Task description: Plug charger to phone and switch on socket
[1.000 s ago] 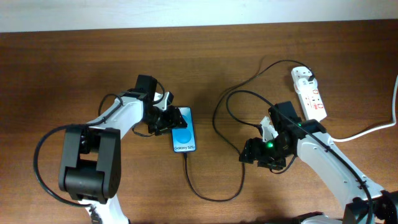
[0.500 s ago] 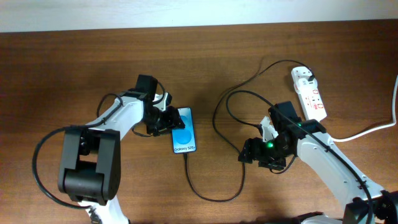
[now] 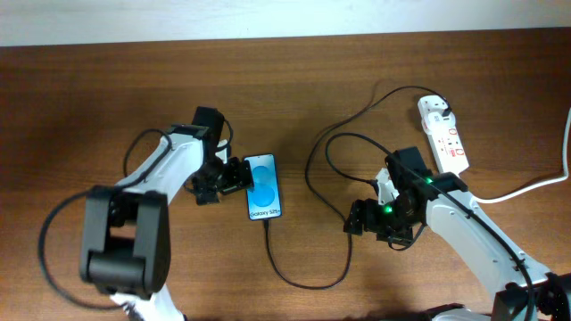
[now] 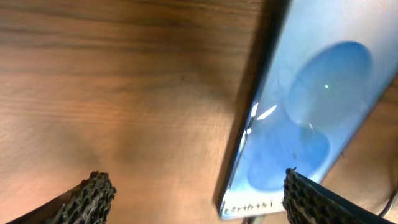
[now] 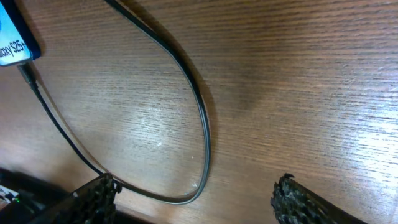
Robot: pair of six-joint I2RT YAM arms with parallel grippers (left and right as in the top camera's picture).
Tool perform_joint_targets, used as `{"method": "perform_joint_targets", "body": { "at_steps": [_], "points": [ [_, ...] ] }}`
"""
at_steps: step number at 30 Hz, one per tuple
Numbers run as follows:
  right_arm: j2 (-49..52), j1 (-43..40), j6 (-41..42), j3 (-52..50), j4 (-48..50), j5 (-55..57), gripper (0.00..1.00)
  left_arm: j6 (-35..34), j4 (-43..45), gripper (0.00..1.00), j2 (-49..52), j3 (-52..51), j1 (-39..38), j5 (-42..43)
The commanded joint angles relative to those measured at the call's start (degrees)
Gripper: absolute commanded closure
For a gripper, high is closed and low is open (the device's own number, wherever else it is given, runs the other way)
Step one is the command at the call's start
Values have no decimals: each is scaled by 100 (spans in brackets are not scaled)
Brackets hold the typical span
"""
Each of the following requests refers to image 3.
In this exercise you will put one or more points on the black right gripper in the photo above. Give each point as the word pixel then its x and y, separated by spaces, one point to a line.
pixel 365 214

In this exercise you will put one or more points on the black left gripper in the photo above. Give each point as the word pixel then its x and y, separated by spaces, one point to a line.
pixel 241 177

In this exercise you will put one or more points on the blue screen Galaxy smartphone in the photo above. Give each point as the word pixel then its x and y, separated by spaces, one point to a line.
pixel 263 198

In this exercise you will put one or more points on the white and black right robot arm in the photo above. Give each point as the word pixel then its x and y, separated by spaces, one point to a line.
pixel 521 287

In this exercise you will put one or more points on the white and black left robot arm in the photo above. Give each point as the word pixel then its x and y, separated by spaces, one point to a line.
pixel 125 250

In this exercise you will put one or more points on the white charger plug adapter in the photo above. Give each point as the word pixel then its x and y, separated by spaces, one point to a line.
pixel 435 123

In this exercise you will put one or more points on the white power strip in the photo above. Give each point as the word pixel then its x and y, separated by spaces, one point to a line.
pixel 448 151

